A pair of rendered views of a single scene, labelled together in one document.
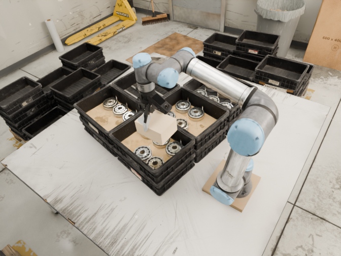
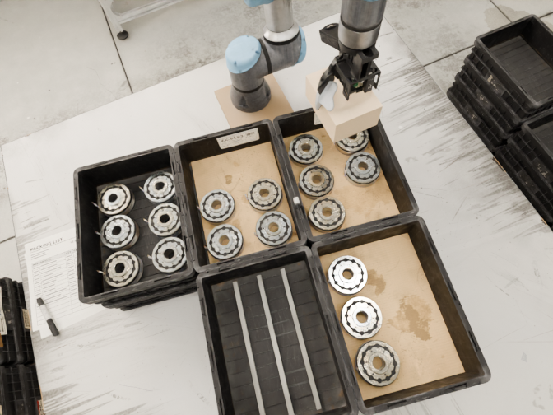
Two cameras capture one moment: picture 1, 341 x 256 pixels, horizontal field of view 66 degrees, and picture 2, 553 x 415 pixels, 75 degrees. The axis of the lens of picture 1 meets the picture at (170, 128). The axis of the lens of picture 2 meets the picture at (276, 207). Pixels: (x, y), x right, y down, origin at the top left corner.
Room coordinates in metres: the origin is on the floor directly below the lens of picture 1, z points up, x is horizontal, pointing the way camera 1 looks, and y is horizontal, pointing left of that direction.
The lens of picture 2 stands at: (1.49, 0.22, 1.82)
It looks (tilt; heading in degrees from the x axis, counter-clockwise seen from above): 68 degrees down; 216
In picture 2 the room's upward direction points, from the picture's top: 11 degrees counter-clockwise
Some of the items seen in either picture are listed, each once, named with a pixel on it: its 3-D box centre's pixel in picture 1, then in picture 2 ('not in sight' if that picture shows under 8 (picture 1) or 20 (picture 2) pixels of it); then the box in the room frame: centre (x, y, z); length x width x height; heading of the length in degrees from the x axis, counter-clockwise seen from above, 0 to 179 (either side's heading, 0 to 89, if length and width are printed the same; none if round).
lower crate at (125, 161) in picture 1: (154, 156); not in sight; (1.00, 0.11, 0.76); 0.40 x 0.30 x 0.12; 40
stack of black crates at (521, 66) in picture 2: not in sight; (506, 93); (0.06, 0.61, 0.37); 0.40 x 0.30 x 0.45; 49
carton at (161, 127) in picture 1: (156, 125); (341, 100); (0.93, 0.07, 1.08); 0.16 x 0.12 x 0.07; 49
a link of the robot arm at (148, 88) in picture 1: (145, 84); (360, 26); (0.94, 0.09, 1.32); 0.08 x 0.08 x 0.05
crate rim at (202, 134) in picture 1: (188, 110); (236, 191); (1.20, -0.12, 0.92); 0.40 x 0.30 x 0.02; 40
